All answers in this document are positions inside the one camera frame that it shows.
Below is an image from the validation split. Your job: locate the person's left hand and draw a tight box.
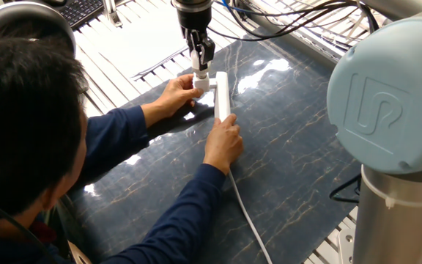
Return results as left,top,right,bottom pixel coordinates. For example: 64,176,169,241
140,73,204,128

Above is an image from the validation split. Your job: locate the person's right hand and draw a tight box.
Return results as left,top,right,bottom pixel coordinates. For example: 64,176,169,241
202,113,244,176

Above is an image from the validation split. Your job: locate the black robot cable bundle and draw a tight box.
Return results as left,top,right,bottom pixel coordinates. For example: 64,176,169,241
207,0,380,43

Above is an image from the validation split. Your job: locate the white power strip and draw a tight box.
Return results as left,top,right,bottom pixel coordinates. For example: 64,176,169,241
213,71,232,122

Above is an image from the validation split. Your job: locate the black cable loop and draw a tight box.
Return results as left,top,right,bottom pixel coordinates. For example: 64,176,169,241
329,174,362,205

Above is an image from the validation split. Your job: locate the black ring-shaped device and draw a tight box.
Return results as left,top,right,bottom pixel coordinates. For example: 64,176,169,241
0,1,78,56

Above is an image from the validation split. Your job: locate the right forearm blue sleeve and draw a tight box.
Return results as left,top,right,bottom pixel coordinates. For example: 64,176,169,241
100,164,227,264

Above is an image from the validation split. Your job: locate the white paper stack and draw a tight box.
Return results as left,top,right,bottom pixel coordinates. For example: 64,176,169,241
86,7,212,80

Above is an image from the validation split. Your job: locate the white power strip cable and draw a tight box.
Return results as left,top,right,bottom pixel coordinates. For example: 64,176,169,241
227,170,273,264

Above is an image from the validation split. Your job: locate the aluminium corner bracket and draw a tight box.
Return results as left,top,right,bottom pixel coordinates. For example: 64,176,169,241
337,227,357,264

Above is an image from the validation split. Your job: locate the left forearm blue sleeve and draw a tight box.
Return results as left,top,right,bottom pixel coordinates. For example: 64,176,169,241
75,105,150,188

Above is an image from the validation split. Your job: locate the white bulb holder adapter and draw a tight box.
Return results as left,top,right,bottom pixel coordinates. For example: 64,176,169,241
192,73,218,92

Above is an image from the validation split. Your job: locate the aluminium post with bracket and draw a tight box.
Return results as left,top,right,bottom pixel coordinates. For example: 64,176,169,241
103,0,124,29

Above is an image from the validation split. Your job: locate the dark blue marble mat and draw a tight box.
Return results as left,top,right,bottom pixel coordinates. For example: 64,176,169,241
67,29,362,264

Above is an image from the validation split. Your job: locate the thin black cable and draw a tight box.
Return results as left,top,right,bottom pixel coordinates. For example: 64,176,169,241
0,185,56,264

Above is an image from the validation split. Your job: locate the black keyboard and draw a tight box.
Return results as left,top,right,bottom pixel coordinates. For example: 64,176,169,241
55,0,106,30

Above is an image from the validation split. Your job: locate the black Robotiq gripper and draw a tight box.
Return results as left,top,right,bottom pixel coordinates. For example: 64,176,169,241
176,9,216,73

